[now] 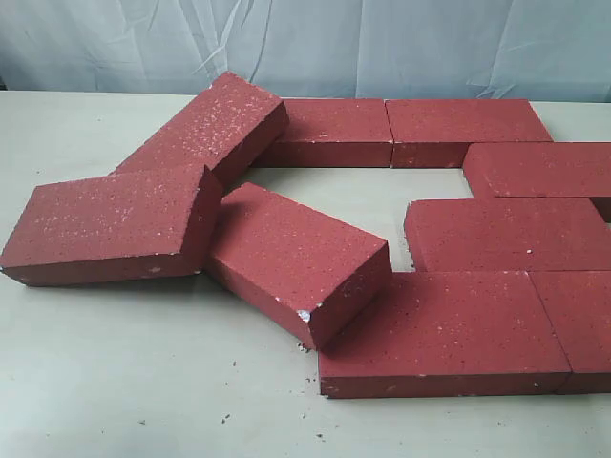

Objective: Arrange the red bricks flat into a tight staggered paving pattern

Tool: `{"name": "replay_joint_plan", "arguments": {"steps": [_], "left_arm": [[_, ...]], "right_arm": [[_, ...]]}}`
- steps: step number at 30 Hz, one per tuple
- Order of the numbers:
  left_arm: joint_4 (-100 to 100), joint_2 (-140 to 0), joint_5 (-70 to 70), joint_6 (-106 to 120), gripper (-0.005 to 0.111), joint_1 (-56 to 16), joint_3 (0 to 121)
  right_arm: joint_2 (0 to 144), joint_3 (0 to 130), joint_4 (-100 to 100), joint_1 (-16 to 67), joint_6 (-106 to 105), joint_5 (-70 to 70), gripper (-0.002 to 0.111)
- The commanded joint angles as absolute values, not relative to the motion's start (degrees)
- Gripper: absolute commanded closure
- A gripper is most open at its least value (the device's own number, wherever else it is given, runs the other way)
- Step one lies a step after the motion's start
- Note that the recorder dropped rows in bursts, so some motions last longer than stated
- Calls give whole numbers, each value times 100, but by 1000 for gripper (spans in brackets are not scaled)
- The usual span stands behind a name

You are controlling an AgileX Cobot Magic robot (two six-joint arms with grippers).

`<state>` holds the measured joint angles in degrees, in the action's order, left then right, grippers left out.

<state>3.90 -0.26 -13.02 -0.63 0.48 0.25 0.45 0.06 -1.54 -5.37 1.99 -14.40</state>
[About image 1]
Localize angled red brick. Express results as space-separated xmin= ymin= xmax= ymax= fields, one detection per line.
xmin=115 ymin=72 xmax=289 ymax=188

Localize red brick back row left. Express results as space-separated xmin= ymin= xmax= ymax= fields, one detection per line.
xmin=253 ymin=98 xmax=393 ymax=168

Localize red brick back row right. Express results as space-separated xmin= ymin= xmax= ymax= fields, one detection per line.
xmin=385 ymin=99 xmax=553 ymax=168

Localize red brick front row large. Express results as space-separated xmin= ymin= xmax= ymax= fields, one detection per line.
xmin=318 ymin=271 xmax=572 ymax=399

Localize red brick second row right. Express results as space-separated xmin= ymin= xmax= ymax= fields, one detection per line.
xmin=463 ymin=142 xmax=610 ymax=222

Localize red brick third row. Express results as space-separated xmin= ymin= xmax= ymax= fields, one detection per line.
xmin=404 ymin=198 xmax=610 ymax=272

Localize red brick front right edge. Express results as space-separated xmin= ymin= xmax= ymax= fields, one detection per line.
xmin=530 ymin=271 xmax=610 ymax=394

